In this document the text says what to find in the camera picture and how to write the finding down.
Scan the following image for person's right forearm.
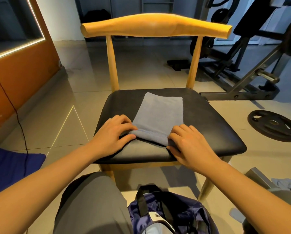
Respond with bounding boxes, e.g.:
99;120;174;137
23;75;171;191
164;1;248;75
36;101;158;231
204;161;291;234

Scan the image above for dark blue mat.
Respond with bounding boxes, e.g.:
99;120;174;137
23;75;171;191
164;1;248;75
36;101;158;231
0;144;47;198

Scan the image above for person's right hand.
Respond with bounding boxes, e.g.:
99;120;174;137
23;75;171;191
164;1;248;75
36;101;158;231
166;124;221;175

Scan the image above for person's left forearm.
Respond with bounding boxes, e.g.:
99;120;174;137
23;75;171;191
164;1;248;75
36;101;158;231
0;144;104;234

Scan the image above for person's left leg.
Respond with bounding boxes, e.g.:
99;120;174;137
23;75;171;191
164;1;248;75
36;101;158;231
53;172;134;234

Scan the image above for navy blue bag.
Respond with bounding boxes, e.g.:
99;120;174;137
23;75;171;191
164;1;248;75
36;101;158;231
127;184;220;234

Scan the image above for loose black weight plate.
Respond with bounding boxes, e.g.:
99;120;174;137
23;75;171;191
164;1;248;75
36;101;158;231
247;110;291;143

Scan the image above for single blue-grey towel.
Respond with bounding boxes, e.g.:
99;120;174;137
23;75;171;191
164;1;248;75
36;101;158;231
131;92;184;147

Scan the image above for person's left hand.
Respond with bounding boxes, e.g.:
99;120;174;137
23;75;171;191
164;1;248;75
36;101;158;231
88;114;138;160

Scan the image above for black cable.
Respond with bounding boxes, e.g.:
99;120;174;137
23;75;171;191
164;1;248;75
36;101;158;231
0;75;29;176

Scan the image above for wooden chair with black seat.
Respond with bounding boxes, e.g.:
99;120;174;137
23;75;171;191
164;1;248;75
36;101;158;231
80;13;248;201

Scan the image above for black and grey gym machine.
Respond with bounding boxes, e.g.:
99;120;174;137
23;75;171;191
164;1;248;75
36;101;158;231
167;0;291;101

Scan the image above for grey shelf unit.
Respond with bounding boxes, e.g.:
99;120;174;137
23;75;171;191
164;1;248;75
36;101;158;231
75;0;207;41

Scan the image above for wall mirror with light strip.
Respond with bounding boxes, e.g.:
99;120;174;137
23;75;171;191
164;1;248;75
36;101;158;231
0;0;47;63

